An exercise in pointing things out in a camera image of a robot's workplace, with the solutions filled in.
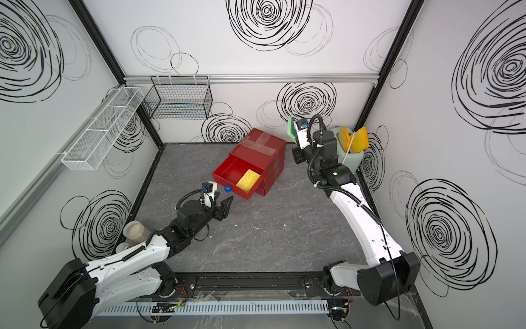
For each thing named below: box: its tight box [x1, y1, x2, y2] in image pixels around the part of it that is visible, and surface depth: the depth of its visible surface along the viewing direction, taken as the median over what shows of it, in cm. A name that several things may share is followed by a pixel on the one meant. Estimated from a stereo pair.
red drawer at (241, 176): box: [211, 153, 265, 201], surface depth 86 cm
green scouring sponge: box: [286, 117, 299, 145], surface depth 72 cm
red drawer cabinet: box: [213, 127, 287, 201], surface depth 89 cm
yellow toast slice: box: [351, 126, 370, 153], surface depth 96 cm
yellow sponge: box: [235, 168, 261, 194], surface depth 86 cm
